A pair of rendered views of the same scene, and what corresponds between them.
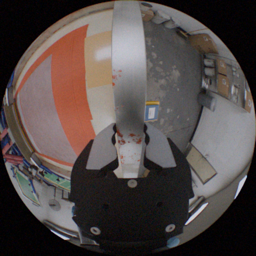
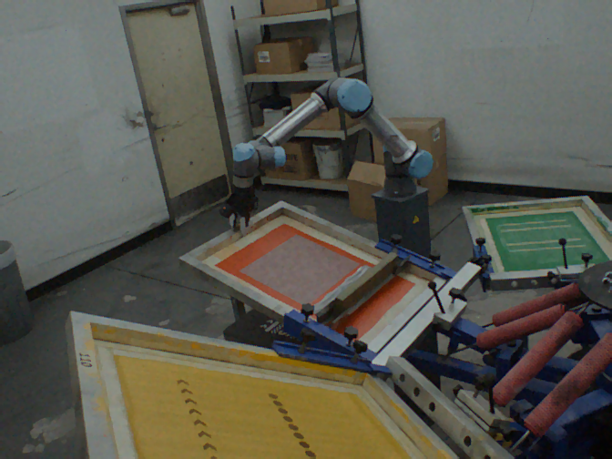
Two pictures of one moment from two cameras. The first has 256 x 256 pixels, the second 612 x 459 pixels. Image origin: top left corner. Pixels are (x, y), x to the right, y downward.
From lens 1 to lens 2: 2.29 m
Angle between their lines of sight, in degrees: 36
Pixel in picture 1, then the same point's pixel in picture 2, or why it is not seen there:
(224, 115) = not seen: outside the picture
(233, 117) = not seen: outside the picture
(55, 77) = (249, 261)
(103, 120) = (247, 239)
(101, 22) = (210, 261)
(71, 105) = (253, 249)
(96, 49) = (225, 253)
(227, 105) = not seen: outside the picture
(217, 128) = (27, 176)
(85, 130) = (260, 242)
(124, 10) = (204, 248)
